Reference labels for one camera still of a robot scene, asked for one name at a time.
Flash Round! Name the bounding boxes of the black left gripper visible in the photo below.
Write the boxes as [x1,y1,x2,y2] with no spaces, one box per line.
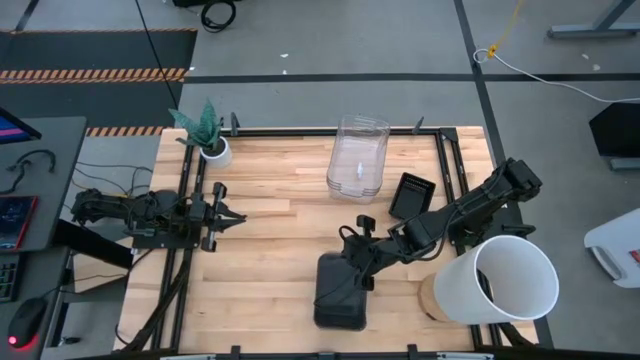
[189,181,247,253]

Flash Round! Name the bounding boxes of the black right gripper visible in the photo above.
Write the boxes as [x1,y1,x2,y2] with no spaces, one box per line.
[339,215,407,292]

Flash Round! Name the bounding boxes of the black slotted plastic basket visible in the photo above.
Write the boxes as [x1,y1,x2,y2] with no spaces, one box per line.
[388,173,435,222]
[388,174,434,222]
[388,172,437,222]

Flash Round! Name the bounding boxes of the green plant in white pot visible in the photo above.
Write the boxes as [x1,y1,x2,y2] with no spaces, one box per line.
[168,97,234,170]

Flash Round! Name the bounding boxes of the white cylindrical bin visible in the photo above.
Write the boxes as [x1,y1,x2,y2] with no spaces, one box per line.
[417,234,560,325]

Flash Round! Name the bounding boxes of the grey desk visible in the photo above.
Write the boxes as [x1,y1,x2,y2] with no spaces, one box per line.
[0,115,89,360]

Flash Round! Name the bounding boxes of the black mat striped edges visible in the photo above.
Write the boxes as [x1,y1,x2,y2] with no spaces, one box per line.
[0,28,199,137]

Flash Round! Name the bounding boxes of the dark tablet red edge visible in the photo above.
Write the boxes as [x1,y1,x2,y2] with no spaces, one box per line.
[0,194,40,251]

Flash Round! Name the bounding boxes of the black mouse red light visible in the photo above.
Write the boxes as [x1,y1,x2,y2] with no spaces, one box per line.
[6,296,49,351]

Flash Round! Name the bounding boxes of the black keyboard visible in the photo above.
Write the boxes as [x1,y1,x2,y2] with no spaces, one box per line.
[0,252,21,304]

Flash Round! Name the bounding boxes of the black monitor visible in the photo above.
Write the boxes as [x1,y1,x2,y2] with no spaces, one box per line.
[0,105,43,146]

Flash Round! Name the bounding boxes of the white plastic cover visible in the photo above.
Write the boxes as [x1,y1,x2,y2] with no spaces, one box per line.
[583,207,640,290]

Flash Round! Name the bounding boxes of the black cabinet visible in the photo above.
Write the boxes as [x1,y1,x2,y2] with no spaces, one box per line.
[588,102,640,172]

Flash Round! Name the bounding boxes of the grey metal table foot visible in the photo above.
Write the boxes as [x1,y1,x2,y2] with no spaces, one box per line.
[546,0,640,40]

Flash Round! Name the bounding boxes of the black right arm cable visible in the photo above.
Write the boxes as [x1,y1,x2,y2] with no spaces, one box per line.
[313,223,374,307]

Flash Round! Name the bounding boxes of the black cable bundle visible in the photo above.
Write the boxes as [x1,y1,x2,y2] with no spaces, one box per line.
[113,247,194,351]

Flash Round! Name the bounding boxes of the black aluminium frame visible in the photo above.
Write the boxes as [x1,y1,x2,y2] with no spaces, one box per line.
[149,124,544,360]

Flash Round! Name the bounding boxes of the long thin black cable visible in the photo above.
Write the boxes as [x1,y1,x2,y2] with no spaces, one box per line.
[133,0,180,110]

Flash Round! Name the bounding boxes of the black cable loop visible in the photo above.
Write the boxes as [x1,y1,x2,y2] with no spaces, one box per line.
[0,148,57,196]

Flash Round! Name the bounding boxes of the black coiled cable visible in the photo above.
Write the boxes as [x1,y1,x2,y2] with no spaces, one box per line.
[199,0,238,34]

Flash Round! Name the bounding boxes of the yellow cable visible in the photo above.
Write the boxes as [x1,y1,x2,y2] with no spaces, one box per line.
[487,0,526,59]

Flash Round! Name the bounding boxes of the white cable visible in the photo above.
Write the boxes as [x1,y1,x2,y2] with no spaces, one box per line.
[472,47,640,105]

